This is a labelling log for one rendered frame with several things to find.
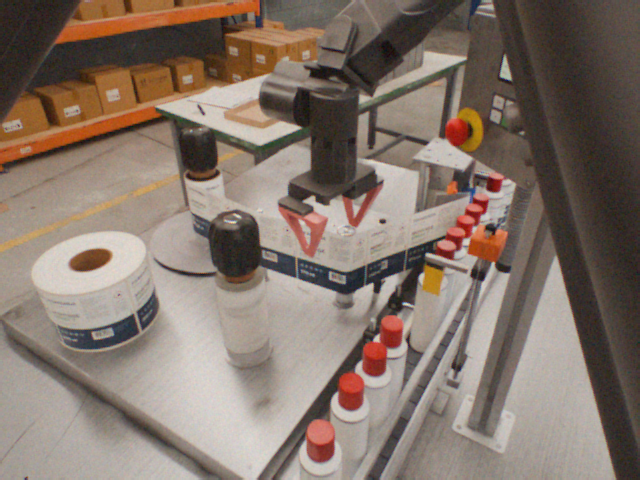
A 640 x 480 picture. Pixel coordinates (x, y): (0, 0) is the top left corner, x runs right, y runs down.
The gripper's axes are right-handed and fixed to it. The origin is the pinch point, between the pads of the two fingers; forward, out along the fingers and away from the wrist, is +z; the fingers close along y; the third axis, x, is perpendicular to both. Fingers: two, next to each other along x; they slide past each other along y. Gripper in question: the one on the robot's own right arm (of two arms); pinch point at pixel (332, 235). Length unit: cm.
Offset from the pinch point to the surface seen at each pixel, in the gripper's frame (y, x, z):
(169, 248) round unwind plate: -7, -57, 31
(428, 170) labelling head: -44.0, -9.0, 8.7
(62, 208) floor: -53, -269, 118
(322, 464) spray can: 18.4, 13.7, 16.4
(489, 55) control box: -17.9, 10.0, -21.7
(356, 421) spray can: 11.0, 13.1, 17.1
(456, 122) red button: -16.1, 8.0, -13.3
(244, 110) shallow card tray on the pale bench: -105, -140, 38
